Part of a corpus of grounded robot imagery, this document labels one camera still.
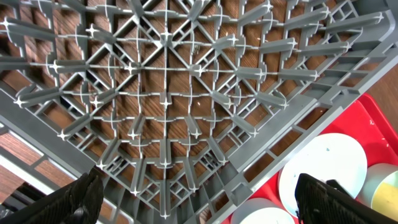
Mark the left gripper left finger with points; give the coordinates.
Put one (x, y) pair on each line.
(76, 203)

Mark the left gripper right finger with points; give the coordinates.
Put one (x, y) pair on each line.
(329, 203)

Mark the small light blue bowl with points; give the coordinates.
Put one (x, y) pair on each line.
(260, 211)

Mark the grey dishwasher rack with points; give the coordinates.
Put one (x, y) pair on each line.
(184, 108)

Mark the light blue plate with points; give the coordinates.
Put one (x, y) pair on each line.
(331, 156)

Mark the green bowl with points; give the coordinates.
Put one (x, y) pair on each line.
(377, 175)

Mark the yellow cup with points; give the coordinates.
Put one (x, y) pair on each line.
(385, 200)

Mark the red plastic tray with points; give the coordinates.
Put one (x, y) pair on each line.
(364, 122)

